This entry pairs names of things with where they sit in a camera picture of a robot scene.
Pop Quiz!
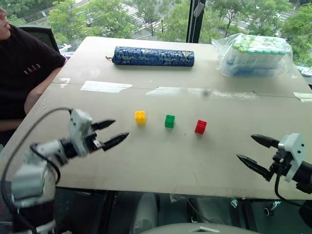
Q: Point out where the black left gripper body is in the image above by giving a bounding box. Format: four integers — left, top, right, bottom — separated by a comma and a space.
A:
88, 123, 104, 154

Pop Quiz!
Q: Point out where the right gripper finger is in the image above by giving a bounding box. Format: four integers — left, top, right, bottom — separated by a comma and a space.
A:
251, 134, 281, 149
236, 154, 274, 183

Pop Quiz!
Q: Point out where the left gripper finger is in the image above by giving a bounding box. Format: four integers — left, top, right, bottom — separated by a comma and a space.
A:
101, 132, 130, 152
95, 119, 117, 130

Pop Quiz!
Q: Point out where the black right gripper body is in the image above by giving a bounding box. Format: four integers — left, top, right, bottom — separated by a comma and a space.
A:
269, 147, 293, 181

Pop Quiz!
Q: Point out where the yellow toy brick cube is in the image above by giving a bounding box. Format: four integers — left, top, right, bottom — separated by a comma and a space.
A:
134, 110, 147, 126

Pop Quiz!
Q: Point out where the wide clear tape patch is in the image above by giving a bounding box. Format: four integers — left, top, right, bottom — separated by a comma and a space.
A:
80, 80, 133, 94

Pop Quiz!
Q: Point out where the black caster wheel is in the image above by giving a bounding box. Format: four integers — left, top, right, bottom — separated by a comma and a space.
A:
264, 200, 281, 217

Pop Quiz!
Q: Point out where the green toy brick cube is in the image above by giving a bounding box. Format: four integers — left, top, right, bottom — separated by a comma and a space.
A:
164, 114, 176, 129

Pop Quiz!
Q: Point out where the red toy brick cube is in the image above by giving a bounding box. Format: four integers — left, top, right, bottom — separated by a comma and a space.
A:
194, 119, 208, 135

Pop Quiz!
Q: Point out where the white round object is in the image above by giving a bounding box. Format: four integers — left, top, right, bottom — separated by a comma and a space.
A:
300, 65, 312, 78

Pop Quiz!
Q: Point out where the blue patterned roll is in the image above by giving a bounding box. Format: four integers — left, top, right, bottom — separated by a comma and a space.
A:
105, 46, 196, 67

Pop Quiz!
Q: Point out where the clear bag of containers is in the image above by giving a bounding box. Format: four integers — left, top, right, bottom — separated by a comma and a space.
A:
211, 32, 297, 78

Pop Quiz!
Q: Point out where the person in black t-shirt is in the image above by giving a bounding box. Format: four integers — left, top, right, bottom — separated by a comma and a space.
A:
0, 7, 67, 140

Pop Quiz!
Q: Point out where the black office chair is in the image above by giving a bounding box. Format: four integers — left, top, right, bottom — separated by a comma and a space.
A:
18, 25, 60, 53

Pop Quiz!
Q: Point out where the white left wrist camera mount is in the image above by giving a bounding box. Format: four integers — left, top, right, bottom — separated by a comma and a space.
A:
68, 109, 97, 157

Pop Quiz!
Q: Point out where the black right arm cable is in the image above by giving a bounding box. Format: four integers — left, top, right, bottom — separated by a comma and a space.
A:
274, 168, 312, 210

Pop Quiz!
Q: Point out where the short black left arm cable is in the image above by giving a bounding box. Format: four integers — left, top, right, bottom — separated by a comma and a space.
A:
29, 144, 61, 186

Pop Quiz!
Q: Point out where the black window frame post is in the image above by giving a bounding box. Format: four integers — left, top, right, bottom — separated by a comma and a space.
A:
186, 0, 207, 44

